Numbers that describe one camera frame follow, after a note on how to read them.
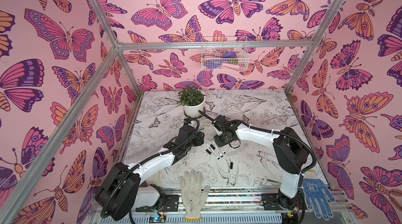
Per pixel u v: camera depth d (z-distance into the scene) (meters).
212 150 0.90
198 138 0.76
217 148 0.90
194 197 0.76
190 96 0.92
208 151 0.90
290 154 0.49
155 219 0.72
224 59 0.94
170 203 0.73
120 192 0.41
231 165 0.85
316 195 0.75
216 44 0.93
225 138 0.78
